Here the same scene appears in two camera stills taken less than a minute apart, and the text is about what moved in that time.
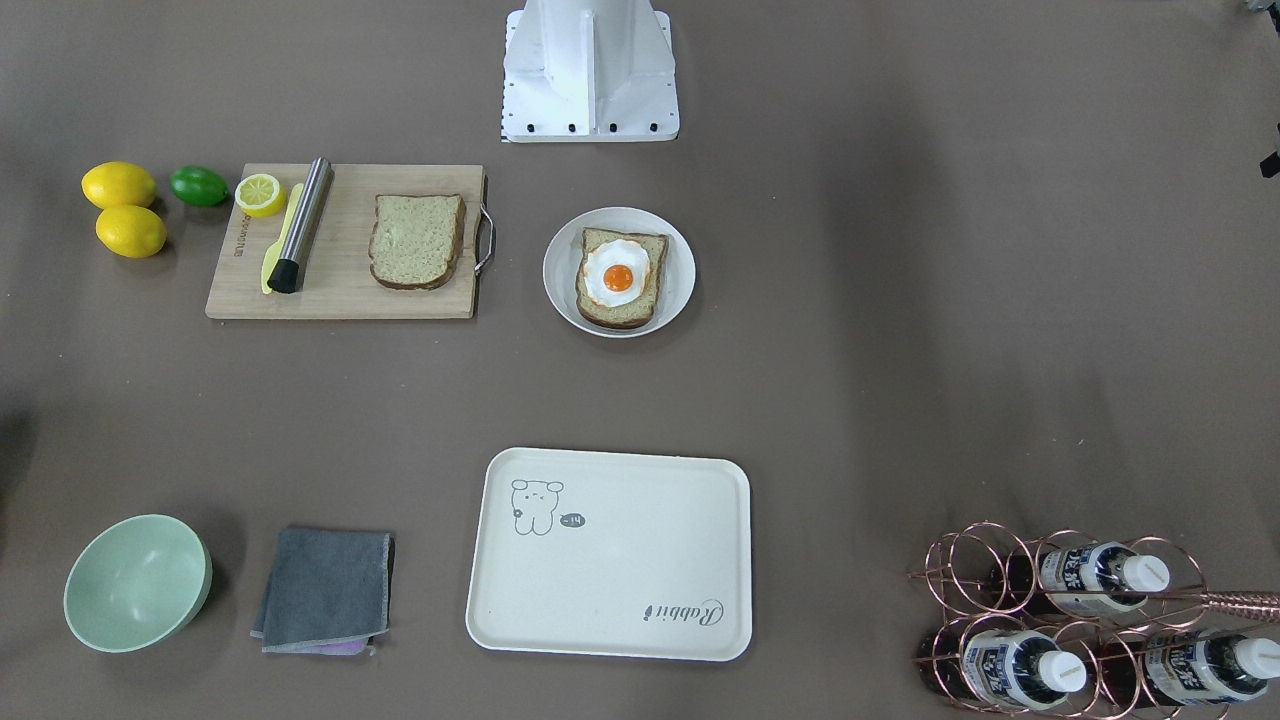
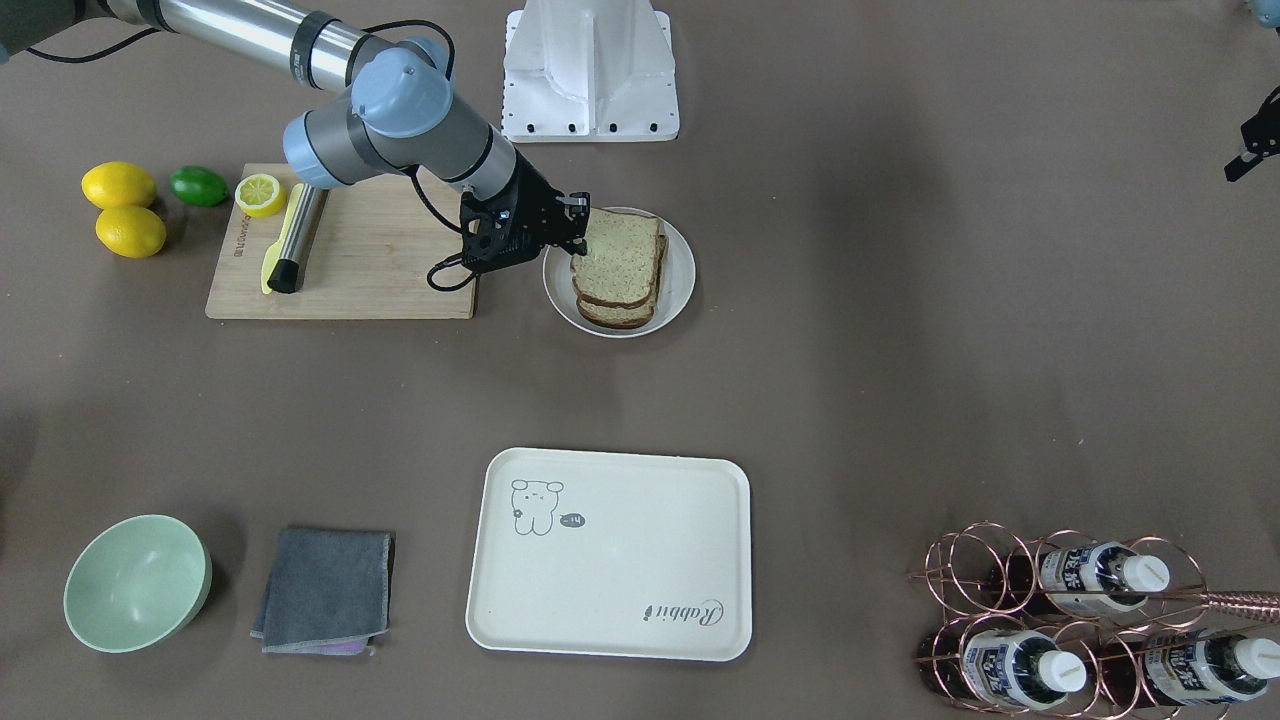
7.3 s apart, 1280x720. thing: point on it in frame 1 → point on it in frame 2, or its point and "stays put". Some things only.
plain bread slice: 416,240 → 619,265
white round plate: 619,272 stays put
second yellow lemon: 131,231 stays put
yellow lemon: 118,183 stays put
